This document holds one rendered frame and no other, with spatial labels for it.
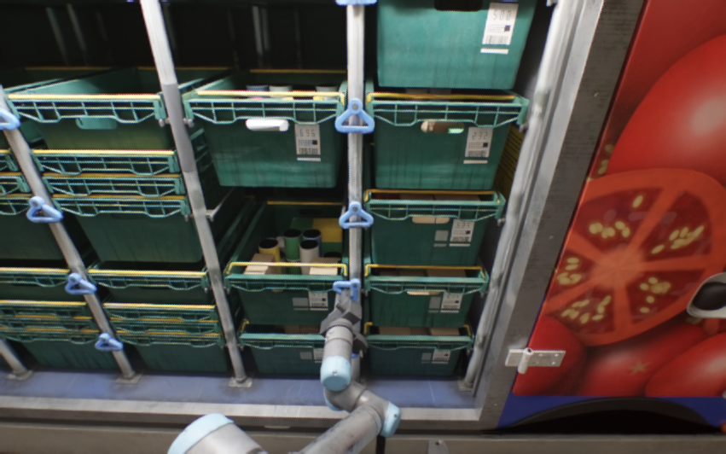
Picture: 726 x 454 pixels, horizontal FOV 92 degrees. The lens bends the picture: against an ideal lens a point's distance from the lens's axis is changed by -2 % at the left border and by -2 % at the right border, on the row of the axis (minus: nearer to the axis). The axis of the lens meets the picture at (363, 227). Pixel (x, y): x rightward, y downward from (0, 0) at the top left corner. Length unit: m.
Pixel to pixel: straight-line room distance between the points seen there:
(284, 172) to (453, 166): 0.47
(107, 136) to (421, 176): 0.85
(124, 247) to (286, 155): 0.63
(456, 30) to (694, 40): 0.45
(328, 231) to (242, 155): 0.57
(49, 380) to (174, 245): 0.91
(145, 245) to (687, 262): 1.55
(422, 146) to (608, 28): 0.45
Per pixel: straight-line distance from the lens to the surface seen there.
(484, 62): 0.97
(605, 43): 0.88
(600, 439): 1.84
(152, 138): 1.12
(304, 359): 1.49
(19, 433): 2.13
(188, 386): 1.67
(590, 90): 0.89
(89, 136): 1.22
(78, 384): 1.89
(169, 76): 1.02
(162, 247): 1.29
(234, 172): 1.07
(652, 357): 1.49
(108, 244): 1.38
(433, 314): 1.31
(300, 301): 1.27
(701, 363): 1.62
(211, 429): 0.76
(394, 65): 0.94
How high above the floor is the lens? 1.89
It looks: 30 degrees down
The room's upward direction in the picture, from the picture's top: 1 degrees clockwise
